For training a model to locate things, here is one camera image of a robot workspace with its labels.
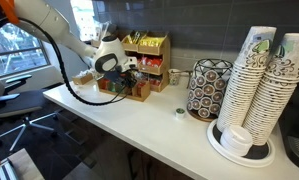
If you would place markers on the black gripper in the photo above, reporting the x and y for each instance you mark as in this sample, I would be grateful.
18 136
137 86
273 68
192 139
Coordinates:
127 76

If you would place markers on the red tea sachet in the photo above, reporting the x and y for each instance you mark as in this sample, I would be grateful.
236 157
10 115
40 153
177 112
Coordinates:
141 89

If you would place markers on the wooden tea sachet tray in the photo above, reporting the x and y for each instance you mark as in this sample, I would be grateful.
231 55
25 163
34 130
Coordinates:
140 98

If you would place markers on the green tea sachet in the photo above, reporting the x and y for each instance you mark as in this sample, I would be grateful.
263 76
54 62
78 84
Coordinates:
111 86

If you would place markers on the red-orange tea sachet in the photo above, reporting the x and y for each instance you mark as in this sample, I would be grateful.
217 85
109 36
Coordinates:
104 83

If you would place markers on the small wooden sachet box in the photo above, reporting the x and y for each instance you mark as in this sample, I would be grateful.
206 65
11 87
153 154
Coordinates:
83 80

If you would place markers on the red packets pile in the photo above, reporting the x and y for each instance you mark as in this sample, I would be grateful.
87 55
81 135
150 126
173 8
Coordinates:
155 81
152 61

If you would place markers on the tiered wooden condiment organizer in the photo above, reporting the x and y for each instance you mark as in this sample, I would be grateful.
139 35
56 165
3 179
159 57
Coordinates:
150 50

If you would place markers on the yellow-green sachets pile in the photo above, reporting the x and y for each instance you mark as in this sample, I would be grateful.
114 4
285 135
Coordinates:
134 37

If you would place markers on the yellow sachets pile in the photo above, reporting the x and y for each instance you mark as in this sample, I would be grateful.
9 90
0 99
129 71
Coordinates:
151 41

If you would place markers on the white sachets pile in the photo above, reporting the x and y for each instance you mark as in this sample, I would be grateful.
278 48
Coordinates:
83 74

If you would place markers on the green-lid coffee pod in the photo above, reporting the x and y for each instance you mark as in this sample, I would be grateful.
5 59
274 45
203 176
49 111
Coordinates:
180 112

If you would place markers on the white wrapped stirrers bundle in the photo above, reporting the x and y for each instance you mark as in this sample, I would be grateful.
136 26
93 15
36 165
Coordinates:
102 30

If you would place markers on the dark wood lower cabinet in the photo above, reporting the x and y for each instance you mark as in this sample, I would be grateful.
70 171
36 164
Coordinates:
115 160

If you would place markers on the narrow bright window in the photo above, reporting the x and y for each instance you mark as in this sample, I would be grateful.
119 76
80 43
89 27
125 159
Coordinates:
84 20

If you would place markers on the large office window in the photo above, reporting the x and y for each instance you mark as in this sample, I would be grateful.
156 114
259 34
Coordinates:
22 50

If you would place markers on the tall patterned paper cup stack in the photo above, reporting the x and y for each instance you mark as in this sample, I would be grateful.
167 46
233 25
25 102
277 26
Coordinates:
272 100
245 76

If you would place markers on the grey office chair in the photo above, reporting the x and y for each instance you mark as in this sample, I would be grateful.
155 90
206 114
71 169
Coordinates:
15 103

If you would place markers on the white cup lid stack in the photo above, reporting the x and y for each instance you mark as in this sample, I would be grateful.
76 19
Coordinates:
236 140

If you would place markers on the wooden side table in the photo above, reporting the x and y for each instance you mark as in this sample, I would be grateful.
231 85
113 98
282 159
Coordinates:
25 166

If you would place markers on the white round cup tray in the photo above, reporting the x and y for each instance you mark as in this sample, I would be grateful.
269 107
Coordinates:
242 161

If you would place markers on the black coffee machine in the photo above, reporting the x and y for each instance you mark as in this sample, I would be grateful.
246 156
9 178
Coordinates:
295 133

